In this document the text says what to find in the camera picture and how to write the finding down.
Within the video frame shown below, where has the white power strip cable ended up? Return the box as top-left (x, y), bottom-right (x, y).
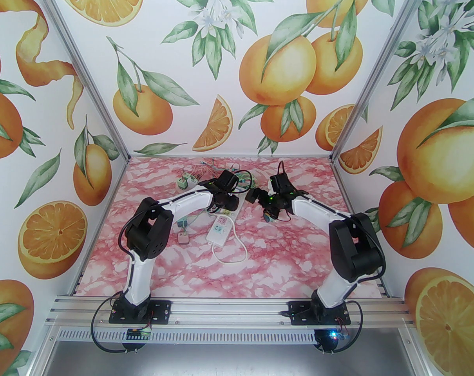
top-left (212, 220), bottom-right (250, 264)

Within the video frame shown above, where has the perforated metal strip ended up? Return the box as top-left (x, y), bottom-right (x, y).
top-left (51, 329), bottom-right (404, 344)

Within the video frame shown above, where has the pink wire bundle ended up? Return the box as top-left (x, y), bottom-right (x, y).
top-left (192, 157), bottom-right (222, 181)

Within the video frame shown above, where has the aluminium front rail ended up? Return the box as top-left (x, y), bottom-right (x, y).
top-left (45, 294), bottom-right (414, 330)

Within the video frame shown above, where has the slotted aluminium side rail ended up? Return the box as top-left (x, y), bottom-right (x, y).
top-left (69, 271), bottom-right (85, 297)
top-left (376, 273), bottom-right (392, 298)

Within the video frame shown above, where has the black right base cable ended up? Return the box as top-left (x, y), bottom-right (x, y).
top-left (321, 299), bottom-right (362, 354)

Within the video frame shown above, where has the black base cable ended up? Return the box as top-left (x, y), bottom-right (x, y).
top-left (321, 299), bottom-right (362, 354)
top-left (89, 293), bottom-right (151, 354)

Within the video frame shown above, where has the aluminium frame post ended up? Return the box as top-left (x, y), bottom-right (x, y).
top-left (396, 327), bottom-right (433, 376)
top-left (31, 320), bottom-right (60, 376)
top-left (33, 0), bottom-right (132, 163)
top-left (329, 0), bottom-right (437, 165)

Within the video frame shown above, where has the black left base cable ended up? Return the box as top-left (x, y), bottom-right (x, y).
top-left (89, 293), bottom-right (151, 354)

